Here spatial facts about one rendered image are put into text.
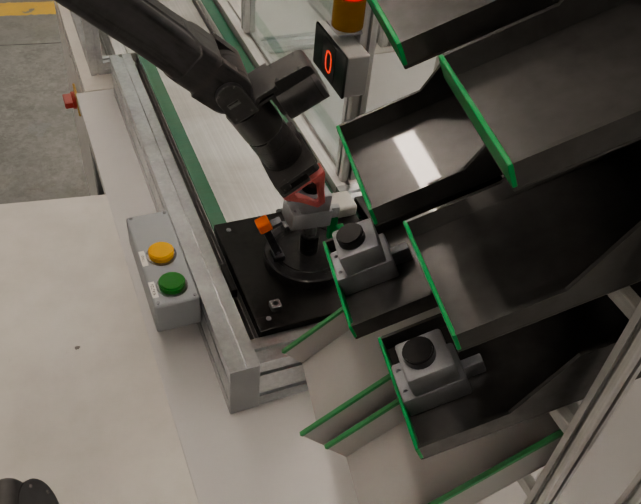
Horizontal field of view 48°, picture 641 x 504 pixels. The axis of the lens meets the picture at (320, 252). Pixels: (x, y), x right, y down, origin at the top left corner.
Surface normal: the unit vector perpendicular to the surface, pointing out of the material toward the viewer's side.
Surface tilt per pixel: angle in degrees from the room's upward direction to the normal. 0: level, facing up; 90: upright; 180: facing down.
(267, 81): 33
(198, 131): 0
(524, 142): 25
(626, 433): 0
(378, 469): 45
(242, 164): 0
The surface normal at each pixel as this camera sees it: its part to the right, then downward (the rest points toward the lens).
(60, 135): 0.08, -0.72
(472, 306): -0.34, -0.61
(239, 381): 0.37, 0.66
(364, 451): -0.63, -0.44
